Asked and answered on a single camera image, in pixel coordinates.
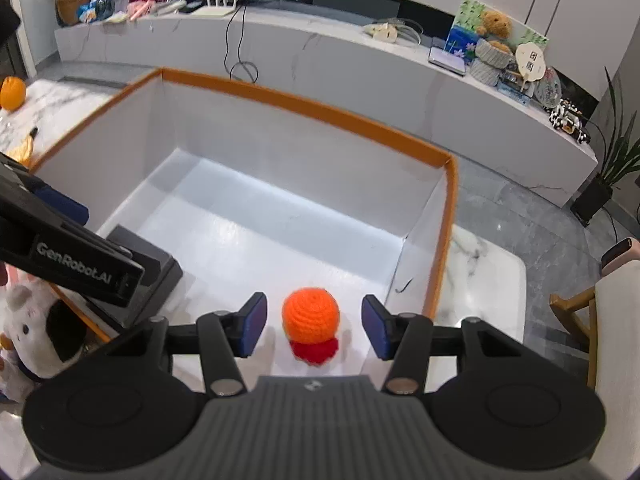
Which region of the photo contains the round white paper fan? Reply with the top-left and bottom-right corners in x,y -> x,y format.
514,42 -> 547,89

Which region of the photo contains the dark grey box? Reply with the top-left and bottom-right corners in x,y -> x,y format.
87,224 -> 183,333

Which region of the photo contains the wooden chair white cushion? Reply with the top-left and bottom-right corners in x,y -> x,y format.
549,260 -> 639,478

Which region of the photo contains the green blue painted picture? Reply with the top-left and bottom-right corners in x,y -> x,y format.
444,0 -> 549,66

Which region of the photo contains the whole orange fruit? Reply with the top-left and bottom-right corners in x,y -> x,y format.
0,76 -> 26,113

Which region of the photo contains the large orange storage box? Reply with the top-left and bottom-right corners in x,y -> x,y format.
32,68 -> 457,350

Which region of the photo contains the pink small heater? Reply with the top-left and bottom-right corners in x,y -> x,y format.
600,237 -> 640,276

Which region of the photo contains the brown teddy bear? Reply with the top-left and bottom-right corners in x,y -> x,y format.
475,10 -> 512,53

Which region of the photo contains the orange crochet ball toy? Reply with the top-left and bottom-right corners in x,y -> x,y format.
282,287 -> 341,366

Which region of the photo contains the black white toy car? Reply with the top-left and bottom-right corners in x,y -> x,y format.
549,99 -> 591,144

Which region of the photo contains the white marble tv console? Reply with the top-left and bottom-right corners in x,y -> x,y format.
54,8 -> 598,206

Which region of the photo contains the potted green plant right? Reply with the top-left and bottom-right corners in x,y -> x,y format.
570,68 -> 639,228

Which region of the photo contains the white power strip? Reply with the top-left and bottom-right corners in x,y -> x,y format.
362,22 -> 398,44

